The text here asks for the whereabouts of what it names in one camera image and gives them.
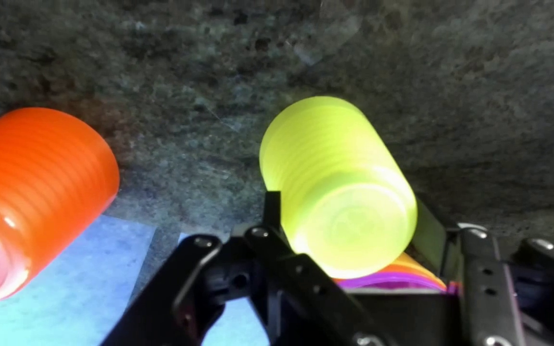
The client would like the pink plastic bowl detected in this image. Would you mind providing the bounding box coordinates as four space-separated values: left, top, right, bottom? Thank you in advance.
333 272 450 297

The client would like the orange yellow plastic cup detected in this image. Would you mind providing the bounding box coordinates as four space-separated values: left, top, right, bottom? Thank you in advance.
258 95 419 281

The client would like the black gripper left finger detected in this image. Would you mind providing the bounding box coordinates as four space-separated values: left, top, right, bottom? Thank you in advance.
100 191 396 346

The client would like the yellow plastic bowl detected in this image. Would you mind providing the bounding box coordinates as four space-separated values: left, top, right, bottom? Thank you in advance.
379 252 450 291

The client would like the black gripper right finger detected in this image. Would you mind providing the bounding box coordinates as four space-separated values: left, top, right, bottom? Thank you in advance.
413 202 554 346

